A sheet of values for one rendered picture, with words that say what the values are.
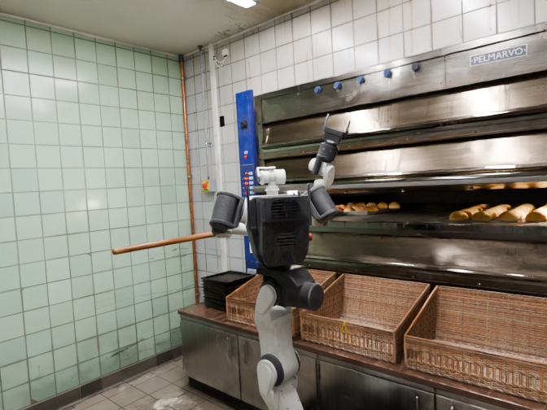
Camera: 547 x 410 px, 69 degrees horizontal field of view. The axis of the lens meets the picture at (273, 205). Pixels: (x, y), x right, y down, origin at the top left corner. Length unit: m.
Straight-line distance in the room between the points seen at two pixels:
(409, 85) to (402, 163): 0.44
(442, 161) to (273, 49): 1.43
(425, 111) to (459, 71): 0.25
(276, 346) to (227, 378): 1.00
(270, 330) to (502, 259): 1.20
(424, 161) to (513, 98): 0.50
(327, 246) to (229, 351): 0.92
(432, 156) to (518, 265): 0.68
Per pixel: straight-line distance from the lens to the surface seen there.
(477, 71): 2.34
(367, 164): 2.49
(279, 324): 1.86
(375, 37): 2.58
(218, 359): 2.84
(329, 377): 2.25
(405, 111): 2.42
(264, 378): 1.91
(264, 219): 1.58
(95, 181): 3.21
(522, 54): 2.31
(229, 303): 2.67
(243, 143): 3.09
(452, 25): 2.42
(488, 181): 2.11
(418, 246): 2.42
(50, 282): 3.13
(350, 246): 2.60
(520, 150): 2.24
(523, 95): 2.26
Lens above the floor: 1.45
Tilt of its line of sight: 3 degrees down
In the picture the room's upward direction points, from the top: 3 degrees counter-clockwise
